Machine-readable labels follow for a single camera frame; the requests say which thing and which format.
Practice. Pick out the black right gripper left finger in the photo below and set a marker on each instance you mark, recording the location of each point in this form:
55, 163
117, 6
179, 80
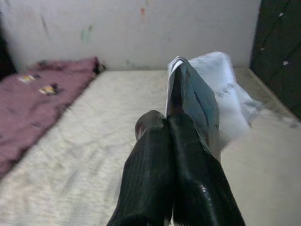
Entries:
150, 169

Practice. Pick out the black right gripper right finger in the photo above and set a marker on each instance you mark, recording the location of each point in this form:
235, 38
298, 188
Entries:
197, 183

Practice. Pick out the pink cartoon mouse blanket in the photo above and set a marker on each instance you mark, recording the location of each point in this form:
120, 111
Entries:
35, 106

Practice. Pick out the white quilted mattress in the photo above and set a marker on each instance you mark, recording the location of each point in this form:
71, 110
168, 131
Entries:
82, 164

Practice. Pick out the black tufted headboard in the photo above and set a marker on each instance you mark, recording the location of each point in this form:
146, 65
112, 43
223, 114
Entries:
277, 58

